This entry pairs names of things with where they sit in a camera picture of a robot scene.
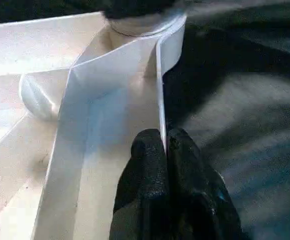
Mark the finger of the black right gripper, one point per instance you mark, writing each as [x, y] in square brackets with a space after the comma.
[137, 7]

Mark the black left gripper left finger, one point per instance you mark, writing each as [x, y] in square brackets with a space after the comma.
[142, 195]

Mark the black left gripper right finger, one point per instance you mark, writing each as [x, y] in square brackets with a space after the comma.
[200, 200]

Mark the white plastic table leg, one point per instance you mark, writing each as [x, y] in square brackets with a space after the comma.
[140, 25]

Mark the white plastic table top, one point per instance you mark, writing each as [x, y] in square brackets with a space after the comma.
[85, 125]

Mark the black plastic mat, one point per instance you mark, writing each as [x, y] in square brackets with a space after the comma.
[250, 125]

